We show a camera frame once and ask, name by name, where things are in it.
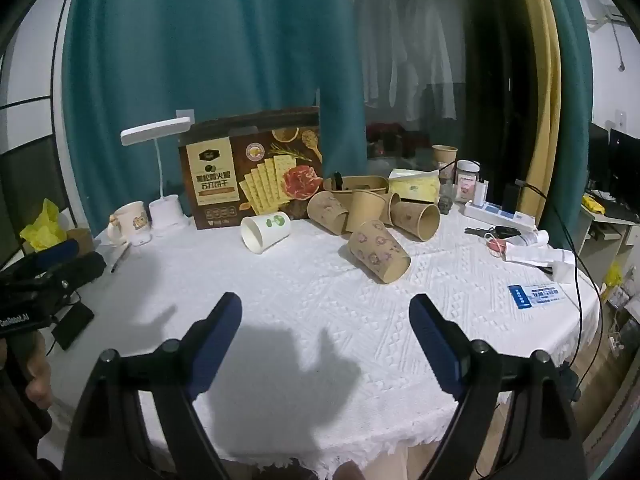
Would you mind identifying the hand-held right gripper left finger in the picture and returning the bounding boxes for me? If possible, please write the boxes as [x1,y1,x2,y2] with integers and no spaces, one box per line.
[60,291,244,480]

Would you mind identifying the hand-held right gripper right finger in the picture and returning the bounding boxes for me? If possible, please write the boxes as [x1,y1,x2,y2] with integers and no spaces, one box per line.
[408,293,590,480]

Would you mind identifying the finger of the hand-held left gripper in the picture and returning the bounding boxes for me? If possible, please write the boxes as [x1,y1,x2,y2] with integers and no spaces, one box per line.
[47,251,107,291]
[21,238,82,268]

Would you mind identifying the person's left hand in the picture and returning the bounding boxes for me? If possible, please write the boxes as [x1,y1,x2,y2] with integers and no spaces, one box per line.
[22,352,54,407]

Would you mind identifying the yellow plastic bag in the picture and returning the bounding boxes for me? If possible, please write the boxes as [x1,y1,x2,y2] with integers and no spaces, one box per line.
[19,198,69,252]

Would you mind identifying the black pen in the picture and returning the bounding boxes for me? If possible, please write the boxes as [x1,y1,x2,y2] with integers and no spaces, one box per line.
[110,242,132,275]

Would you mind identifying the black phone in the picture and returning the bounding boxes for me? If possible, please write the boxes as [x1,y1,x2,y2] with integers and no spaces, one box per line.
[52,302,96,351]

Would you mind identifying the cream ceramic mug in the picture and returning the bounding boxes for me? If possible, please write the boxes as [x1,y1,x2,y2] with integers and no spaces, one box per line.
[107,201,153,247]

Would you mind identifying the white textured tablecloth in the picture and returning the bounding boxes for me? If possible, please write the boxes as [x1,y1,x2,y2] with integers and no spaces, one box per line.
[37,199,602,477]

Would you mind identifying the white desk lamp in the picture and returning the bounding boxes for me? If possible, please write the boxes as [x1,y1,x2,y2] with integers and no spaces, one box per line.
[119,116,194,237]

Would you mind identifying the brown printed paper cup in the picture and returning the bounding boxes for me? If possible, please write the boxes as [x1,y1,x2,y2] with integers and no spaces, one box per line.
[378,192,402,226]
[306,190,350,236]
[390,200,441,242]
[348,220,412,286]
[345,188,387,234]

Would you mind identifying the blue and white card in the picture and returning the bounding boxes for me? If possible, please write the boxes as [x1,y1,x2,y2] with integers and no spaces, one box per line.
[507,282,564,309]

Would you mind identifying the white paper cup green print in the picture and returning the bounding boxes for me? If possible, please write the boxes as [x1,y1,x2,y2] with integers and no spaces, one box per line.
[240,211,292,256]

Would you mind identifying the black key bunch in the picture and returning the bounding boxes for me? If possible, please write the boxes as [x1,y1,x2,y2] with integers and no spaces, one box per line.
[464,226,521,242]

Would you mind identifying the white paper receipts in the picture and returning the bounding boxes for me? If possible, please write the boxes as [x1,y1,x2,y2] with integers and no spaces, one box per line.
[502,229,577,282]

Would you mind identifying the white power strip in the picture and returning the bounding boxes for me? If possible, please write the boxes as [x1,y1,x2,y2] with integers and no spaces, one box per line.
[463,201,535,229]

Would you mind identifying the yellow tissue pack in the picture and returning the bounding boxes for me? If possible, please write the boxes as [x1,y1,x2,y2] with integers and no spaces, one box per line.
[387,168,441,204]

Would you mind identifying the brown cracker box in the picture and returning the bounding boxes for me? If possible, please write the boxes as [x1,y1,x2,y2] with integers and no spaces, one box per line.
[178,107,324,231]

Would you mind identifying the black power adapter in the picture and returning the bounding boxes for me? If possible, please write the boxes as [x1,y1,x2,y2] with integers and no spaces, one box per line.
[501,182,524,214]

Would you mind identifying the pink label jar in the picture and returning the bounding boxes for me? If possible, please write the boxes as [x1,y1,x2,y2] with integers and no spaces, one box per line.
[453,159,481,199]

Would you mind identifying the brown paper bowl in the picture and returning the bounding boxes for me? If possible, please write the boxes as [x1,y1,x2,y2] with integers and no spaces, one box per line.
[323,175,390,202]

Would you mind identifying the plain brown paper cup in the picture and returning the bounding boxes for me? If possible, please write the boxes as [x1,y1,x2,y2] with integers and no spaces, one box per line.
[432,144,459,171]

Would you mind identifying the white side desk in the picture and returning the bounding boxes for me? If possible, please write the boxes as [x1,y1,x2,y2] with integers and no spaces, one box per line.
[580,194,640,263]

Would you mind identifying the teal curtain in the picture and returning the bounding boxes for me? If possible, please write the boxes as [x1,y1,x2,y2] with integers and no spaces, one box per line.
[539,0,595,252]
[60,0,372,237]

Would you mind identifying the black monitor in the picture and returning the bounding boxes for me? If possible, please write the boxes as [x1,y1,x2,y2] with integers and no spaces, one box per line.
[606,128,640,207]

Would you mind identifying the yellow curtain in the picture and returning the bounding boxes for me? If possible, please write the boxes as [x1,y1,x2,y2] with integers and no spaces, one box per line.
[509,0,564,222]

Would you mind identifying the hanging white clothes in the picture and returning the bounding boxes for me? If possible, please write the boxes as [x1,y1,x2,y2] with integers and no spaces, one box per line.
[354,0,460,122]

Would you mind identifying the white air conditioner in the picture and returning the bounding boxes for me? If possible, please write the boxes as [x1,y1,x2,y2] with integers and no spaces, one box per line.
[581,0,632,27]

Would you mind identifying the black cable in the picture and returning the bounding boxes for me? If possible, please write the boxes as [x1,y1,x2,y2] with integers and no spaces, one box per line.
[514,179,587,403]

